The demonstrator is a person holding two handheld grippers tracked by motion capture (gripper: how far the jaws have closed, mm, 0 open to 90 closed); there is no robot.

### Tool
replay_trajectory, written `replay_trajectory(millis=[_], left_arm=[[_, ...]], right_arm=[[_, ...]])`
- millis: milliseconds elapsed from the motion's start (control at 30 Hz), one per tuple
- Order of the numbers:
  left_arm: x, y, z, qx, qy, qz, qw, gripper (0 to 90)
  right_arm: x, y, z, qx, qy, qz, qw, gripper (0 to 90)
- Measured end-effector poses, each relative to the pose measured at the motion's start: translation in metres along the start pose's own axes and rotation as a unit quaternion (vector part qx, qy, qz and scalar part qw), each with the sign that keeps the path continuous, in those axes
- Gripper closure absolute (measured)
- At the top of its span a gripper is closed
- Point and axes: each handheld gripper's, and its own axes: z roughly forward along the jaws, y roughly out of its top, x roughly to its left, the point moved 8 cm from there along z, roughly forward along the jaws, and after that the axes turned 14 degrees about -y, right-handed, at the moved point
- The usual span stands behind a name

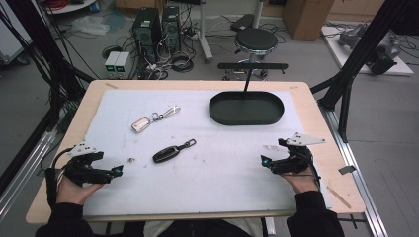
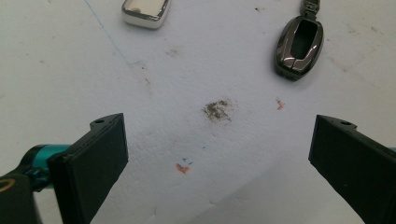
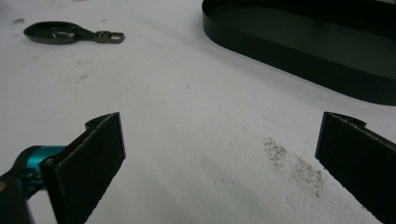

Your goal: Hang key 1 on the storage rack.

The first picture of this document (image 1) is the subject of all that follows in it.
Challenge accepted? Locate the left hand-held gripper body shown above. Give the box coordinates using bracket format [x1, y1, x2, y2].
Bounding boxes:
[63, 140, 115, 186]

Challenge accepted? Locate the person's right hand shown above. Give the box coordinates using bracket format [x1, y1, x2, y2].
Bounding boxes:
[280, 167, 321, 195]

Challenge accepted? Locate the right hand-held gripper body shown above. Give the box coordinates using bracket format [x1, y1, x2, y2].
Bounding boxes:
[270, 131, 326, 176]

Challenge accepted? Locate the person's left hand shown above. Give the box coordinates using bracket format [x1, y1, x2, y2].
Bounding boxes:
[56, 176, 105, 206]

